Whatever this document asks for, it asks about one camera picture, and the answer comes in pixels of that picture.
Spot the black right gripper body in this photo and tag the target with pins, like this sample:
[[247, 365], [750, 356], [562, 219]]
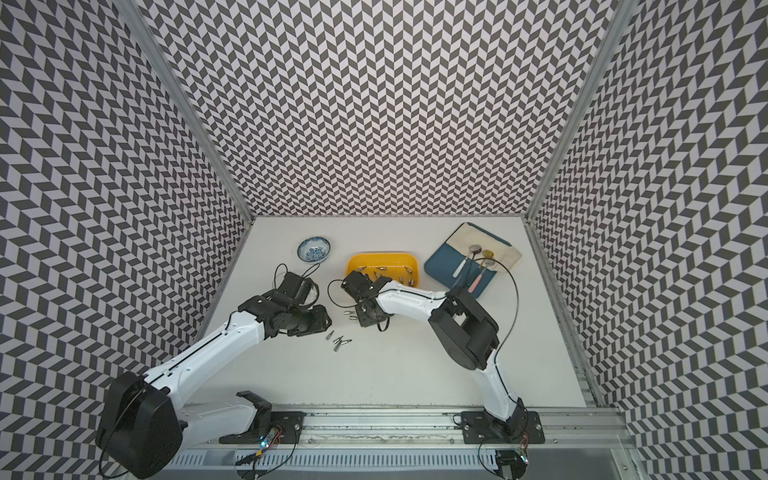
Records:
[[366, 318]]

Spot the beige cloth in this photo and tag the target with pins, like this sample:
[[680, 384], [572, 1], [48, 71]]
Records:
[[468, 234]]

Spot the aluminium corner post left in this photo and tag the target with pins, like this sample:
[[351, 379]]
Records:
[[133, 18]]

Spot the aluminium corner post right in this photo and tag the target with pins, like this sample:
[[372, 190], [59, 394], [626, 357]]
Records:
[[605, 52]]

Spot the white handled silver spoon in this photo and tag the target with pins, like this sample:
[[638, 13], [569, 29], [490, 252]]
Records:
[[473, 251]]

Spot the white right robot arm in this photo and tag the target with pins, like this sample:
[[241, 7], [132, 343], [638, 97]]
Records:
[[467, 332]]

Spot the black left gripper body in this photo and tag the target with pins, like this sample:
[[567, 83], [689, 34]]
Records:
[[307, 321]]

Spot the teal plastic tray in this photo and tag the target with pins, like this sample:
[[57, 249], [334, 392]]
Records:
[[442, 263]]

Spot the aluminium corner post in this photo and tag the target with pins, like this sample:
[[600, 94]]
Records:
[[605, 52], [133, 18]]

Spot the gold spoon green handle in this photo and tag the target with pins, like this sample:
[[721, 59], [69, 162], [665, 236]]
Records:
[[487, 253]]

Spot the aluminium front rail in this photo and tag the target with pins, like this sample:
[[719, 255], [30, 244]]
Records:
[[570, 428]]

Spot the pink handled silver spoon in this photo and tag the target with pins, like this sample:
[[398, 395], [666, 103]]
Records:
[[482, 268]]

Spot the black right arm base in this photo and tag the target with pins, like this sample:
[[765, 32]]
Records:
[[481, 427]]

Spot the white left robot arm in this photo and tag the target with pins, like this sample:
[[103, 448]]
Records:
[[147, 420]]

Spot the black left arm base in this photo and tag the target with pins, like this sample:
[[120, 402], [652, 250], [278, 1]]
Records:
[[268, 426]]

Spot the yellow plastic storage box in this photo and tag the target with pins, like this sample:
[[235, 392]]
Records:
[[366, 263]]

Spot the blue patterned ceramic bowl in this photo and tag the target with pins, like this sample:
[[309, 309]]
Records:
[[314, 249]]

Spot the black long spoon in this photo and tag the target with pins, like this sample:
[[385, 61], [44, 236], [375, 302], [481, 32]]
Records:
[[471, 269]]

